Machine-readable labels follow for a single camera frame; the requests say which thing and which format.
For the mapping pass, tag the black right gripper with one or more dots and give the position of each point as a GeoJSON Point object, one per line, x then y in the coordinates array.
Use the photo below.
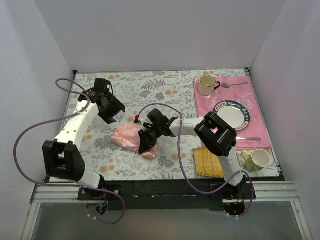
{"type": "Point", "coordinates": [150, 134]}

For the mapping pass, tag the small silver spoon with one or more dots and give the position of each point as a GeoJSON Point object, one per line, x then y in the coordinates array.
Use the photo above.
{"type": "Point", "coordinates": [227, 85]}

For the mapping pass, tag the silver fork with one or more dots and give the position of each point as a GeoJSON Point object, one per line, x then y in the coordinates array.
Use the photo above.
{"type": "Point", "coordinates": [248, 138]}

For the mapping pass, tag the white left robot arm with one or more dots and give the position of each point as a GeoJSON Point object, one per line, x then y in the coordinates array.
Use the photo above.
{"type": "Point", "coordinates": [62, 155]}

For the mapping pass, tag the yellow green mug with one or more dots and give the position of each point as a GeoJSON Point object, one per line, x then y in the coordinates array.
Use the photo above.
{"type": "Point", "coordinates": [256, 160]}

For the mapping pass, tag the pink floral placemat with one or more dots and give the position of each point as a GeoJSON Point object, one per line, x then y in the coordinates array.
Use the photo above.
{"type": "Point", "coordinates": [243, 94]}

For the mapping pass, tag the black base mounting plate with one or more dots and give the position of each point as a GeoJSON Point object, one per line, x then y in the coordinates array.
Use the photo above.
{"type": "Point", "coordinates": [163, 195]}

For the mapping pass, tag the white plate green rim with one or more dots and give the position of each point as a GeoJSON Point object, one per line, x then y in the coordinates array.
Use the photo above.
{"type": "Point", "coordinates": [233, 113]}

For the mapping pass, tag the peach satin napkin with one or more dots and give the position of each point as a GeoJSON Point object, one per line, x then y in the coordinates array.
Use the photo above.
{"type": "Point", "coordinates": [127, 137]}

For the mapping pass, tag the white mug black rim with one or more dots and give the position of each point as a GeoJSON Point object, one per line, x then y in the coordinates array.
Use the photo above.
{"type": "Point", "coordinates": [207, 84]}

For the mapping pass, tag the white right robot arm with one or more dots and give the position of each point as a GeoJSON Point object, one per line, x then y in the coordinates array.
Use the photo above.
{"type": "Point", "coordinates": [217, 136]}

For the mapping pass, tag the yellow bamboo tray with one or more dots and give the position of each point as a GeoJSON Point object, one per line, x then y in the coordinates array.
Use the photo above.
{"type": "Point", "coordinates": [207, 164]}

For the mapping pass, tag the aluminium frame rail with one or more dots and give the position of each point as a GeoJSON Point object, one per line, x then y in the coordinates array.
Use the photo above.
{"type": "Point", "coordinates": [265, 191]}

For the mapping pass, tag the floral patterned tablecloth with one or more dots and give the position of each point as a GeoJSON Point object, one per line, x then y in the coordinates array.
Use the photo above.
{"type": "Point", "coordinates": [173, 93]}

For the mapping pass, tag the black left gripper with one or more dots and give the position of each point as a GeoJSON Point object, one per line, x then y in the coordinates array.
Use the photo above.
{"type": "Point", "coordinates": [113, 110]}

